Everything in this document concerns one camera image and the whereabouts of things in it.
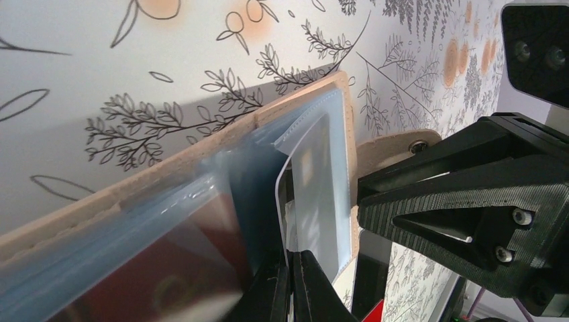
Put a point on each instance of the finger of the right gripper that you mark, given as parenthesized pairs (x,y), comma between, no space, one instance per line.
(501,225)
(492,138)

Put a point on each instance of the red card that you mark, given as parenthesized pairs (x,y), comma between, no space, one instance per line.
(375,314)
(192,273)

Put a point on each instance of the beige leather card holder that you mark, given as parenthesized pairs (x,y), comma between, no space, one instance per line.
(291,168)

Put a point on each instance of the floral patterned table mat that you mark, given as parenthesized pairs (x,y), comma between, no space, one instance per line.
(93,92)

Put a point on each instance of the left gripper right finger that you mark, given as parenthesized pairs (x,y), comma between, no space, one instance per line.
(314,298)

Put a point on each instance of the plain black card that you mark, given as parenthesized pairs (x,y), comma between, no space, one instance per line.
(371,273)

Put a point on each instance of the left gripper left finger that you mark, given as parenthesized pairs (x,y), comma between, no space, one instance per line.
(268,297)

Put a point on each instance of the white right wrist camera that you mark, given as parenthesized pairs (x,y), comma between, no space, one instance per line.
(535,37)

